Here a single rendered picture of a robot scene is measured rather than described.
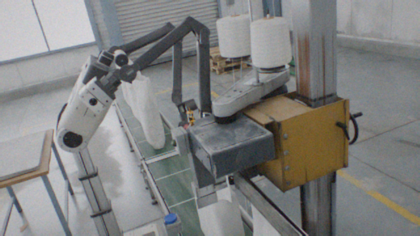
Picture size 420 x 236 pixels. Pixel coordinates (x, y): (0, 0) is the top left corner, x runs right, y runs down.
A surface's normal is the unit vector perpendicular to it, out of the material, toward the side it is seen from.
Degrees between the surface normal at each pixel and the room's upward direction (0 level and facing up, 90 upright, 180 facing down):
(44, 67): 90
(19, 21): 90
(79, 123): 115
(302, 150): 90
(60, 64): 90
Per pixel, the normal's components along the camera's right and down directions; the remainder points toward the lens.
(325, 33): 0.37, 0.32
